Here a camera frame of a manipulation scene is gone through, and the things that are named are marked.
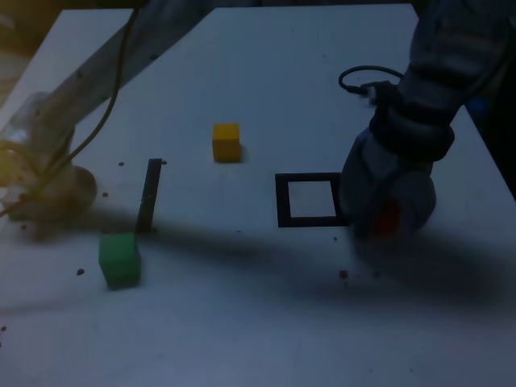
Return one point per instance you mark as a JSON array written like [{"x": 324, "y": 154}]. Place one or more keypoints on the green cube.
[{"x": 120, "y": 260}]

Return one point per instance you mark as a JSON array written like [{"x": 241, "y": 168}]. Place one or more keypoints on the yellow cube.
[{"x": 226, "y": 143}]

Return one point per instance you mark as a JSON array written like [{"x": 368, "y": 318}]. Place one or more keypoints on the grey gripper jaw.
[
  {"x": 419, "y": 197},
  {"x": 360, "y": 189}
]

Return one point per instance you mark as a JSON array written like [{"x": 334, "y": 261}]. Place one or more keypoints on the black tape strip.
[{"x": 148, "y": 193}]

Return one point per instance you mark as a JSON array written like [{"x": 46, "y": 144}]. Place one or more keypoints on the black tape square outline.
[{"x": 282, "y": 201}]

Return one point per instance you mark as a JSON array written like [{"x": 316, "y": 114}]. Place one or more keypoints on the small gripper camera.
[{"x": 374, "y": 93}]

